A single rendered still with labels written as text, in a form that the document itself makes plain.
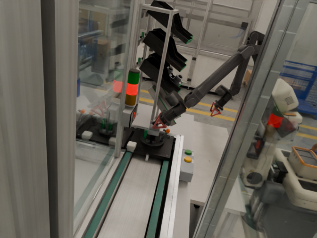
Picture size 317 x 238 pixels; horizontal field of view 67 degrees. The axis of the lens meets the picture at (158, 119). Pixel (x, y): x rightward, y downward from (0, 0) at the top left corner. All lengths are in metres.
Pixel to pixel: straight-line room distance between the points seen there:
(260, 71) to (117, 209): 0.85
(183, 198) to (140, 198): 0.24
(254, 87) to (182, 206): 0.92
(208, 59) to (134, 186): 4.43
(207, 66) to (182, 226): 4.51
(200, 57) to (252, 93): 4.98
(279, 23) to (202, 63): 5.02
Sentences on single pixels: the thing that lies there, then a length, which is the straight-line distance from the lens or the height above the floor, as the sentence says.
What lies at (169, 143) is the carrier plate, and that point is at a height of 0.97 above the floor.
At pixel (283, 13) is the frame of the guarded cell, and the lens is 0.35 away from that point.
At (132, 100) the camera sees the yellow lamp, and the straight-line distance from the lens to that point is 1.07.
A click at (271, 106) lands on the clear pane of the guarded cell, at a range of 0.31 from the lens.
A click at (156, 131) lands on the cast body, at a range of 1.33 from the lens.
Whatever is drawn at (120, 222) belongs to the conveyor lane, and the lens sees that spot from 1.02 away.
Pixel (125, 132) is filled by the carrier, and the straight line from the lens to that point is 1.43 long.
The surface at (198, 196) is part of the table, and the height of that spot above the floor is 0.86.
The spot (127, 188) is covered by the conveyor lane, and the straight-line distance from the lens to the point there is 1.15.
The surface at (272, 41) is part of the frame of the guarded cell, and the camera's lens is 0.35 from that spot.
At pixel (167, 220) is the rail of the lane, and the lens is 1.01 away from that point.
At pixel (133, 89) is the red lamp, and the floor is 1.34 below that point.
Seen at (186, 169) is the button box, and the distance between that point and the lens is 1.26.
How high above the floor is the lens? 1.70
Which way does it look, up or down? 26 degrees down
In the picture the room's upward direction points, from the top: 11 degrees clockwise
